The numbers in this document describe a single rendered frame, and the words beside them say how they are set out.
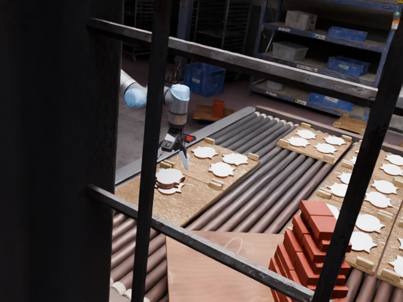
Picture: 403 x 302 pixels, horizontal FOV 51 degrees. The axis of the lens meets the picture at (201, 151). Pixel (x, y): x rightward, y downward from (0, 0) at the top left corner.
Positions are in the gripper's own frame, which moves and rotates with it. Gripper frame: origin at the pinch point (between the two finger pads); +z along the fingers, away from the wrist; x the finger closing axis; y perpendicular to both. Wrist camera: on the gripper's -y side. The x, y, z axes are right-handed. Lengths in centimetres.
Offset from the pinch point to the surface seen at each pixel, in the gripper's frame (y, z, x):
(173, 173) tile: 3.1, 4.5, -0.8
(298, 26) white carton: 485, -11, -5
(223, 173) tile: 21.9, 8.0, -19.2
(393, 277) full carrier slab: -21, 8, -92
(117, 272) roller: -57, 11, -6
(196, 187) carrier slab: 4.9, 9.2, -11.5
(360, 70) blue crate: 455, 29, -100
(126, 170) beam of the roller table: 6.5, 11.3, 23.3
